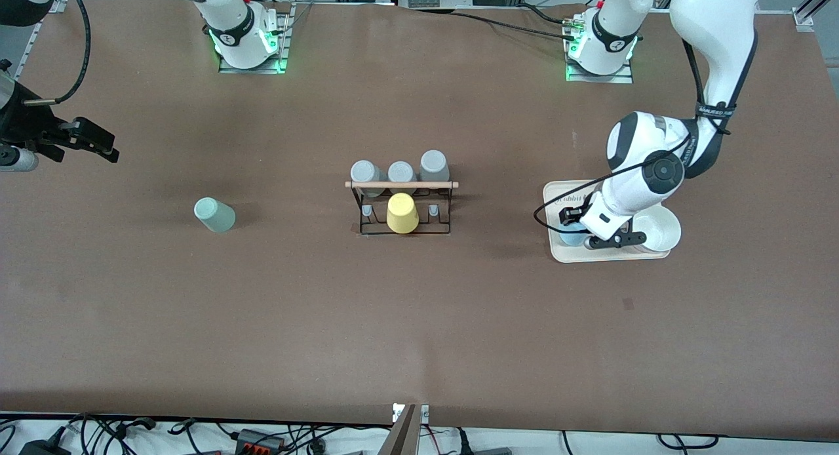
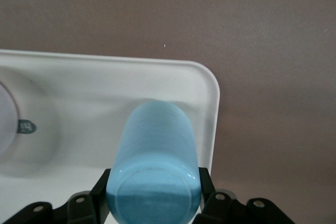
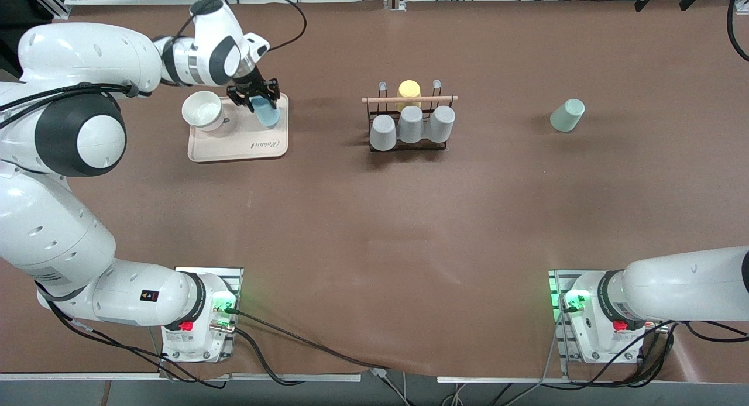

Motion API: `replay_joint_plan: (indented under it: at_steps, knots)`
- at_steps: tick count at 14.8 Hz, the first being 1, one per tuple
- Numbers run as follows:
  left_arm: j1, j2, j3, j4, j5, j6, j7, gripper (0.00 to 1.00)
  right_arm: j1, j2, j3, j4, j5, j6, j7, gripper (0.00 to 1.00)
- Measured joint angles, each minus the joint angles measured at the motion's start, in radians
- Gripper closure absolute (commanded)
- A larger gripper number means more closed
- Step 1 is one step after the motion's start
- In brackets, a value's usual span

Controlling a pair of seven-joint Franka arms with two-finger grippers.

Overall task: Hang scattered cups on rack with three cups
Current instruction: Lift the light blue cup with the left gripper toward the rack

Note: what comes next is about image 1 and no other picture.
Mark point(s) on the pale green cup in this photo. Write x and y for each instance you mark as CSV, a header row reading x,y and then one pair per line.
x,y
214,214

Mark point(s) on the light blue cup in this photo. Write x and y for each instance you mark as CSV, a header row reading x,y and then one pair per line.
x,y
571,237

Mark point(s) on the beige plastic tray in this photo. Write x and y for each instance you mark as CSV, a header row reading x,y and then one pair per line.
x,y
623,255

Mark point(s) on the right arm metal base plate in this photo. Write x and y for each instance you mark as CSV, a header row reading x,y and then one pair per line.
x,y
278,48

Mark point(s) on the aluminium edge rail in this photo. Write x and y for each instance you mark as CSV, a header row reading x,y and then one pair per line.
x,y
39,32

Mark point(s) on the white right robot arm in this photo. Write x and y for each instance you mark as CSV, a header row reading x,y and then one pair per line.
x,y
229,16

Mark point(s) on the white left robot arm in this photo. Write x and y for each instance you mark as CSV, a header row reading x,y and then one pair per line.
x,y
714,42

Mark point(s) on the grey cup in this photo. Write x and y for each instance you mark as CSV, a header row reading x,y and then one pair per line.
x,y
401,172
366,172
433,165

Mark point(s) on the black power plug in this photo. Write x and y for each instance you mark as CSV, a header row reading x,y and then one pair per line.
x,y
42,447

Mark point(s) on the white bowl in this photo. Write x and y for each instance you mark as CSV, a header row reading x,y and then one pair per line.
x,y
662,232

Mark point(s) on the yellow cup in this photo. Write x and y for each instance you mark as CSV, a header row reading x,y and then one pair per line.
x,y
402,214

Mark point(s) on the black adapter with orange clips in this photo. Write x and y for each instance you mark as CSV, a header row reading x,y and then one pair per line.
x,y
259,440

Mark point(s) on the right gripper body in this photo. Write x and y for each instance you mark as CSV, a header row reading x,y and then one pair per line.
x,y
25,126

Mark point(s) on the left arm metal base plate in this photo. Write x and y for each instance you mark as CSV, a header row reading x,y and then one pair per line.
x,y
623,78

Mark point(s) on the aluminium corner bracket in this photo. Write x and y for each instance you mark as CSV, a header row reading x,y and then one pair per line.
x,y
803,19

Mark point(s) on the grey camera mount bar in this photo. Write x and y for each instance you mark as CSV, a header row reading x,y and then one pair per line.
x,y
401,435

